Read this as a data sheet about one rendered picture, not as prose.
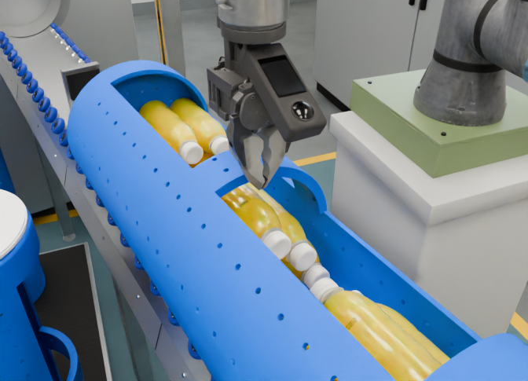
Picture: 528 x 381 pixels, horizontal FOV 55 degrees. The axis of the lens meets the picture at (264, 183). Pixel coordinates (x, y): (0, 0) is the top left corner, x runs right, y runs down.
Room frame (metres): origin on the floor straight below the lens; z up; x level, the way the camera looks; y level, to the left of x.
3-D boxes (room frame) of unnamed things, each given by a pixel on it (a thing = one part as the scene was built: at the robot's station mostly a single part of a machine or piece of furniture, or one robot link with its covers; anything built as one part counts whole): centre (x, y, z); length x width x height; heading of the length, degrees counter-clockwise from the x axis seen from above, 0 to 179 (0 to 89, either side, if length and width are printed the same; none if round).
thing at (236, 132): (0.52, 0.02, 1.32); 0.05 x 0.02 x 0.09; 123
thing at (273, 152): (0.56, 0.00, 1.27); 0.06 x 0.03 x 0.09; 33
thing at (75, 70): (1.30, 0.49, 1.00); 0.10 x 0.04 x 0.15; 123
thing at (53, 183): (1.85, 0.93, 0.31); 0.06 x 0.06 x 0.63; 33
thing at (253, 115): (0.56, 0.02, 1.38); 0.09 x 0.08 x 0.12; 33
